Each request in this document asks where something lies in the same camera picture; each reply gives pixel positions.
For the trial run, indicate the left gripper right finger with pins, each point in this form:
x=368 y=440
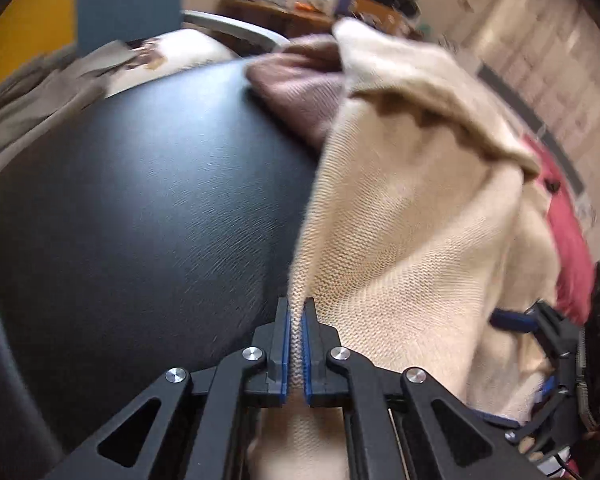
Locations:
x=401 y=425

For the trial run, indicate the wooden desk with clutter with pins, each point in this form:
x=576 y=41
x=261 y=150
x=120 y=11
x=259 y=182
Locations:
x=294 y=18

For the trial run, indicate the white printed pillow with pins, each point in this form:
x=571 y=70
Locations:
x=166 y=55

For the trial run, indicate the red garment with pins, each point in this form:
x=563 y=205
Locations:
x=576 y=278

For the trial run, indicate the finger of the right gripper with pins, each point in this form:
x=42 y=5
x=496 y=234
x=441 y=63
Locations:
x=515 y=322

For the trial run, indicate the mauve pink knit garment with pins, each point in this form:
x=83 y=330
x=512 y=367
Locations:
x=302 y=85

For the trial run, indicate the beige knit sweater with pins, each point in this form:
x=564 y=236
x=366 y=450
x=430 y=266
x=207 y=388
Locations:
x=424 y=218

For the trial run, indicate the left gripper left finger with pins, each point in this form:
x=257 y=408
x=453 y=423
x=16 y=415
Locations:
x=191 y=425

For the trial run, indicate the grey cloth garment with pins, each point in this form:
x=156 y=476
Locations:
x=51 y=88

